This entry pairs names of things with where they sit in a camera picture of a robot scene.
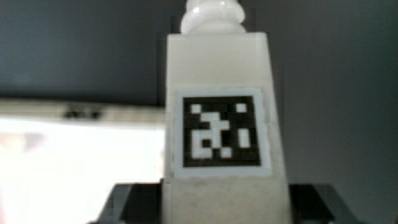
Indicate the white leg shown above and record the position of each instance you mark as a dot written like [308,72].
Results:
[225,182]

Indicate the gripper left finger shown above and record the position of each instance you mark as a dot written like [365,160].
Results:
[132,205]

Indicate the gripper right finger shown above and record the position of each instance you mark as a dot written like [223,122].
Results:
[319,206]

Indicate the white square tabletop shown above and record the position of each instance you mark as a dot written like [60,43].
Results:
[77,146]

